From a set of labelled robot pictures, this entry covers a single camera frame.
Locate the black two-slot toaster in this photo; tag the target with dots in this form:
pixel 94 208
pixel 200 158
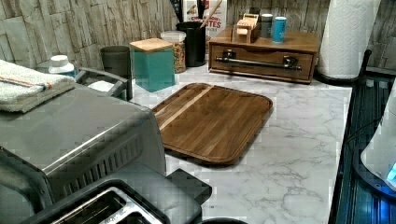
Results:
pixel 133 195

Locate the silver toaster oven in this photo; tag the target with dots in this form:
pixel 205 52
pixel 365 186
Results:
pixel 68 142

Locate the black paper towel stand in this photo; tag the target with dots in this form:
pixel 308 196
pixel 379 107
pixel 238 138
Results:
pixel 345 82

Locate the wooden cutting board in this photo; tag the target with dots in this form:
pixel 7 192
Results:
pixel 211 124

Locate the white paper towel roll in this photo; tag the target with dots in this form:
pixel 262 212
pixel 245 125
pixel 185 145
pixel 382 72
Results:
pixel 348 28

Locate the black metal drawer handle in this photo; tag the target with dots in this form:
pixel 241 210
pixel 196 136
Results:
pixel 289 63

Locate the glass jar with cereal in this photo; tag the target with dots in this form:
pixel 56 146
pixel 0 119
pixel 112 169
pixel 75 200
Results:
pixel 177 39

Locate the blue bottle with white cap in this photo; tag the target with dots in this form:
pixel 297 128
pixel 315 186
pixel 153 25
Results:
pixel 59 64

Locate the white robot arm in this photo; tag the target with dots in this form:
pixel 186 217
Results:
pixel 379 157

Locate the wooden drawer box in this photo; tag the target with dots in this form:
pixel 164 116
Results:
pixel 303 46

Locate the wooden spoon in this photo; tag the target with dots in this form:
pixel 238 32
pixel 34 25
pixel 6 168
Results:
pixel 211 13

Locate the grey spice shaker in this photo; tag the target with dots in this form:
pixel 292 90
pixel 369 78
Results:
pixel 266 22

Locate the blue spice shaker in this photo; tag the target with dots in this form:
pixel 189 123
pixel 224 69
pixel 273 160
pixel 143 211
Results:
pixel 279 29

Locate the striped white folded towel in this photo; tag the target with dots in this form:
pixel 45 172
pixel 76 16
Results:
pixel 22 88

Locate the black utensil holder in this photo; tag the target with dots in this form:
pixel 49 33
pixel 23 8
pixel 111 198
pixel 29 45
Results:
pixel 194 42

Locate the teal canister with wooden lid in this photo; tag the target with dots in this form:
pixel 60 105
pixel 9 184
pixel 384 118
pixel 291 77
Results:
pixel 153 64

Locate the dark grey cup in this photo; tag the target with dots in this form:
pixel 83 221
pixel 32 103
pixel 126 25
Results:
pixel 116 60

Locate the cinnamon oat bites cereal box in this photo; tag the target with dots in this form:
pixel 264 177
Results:
pixel 217 21

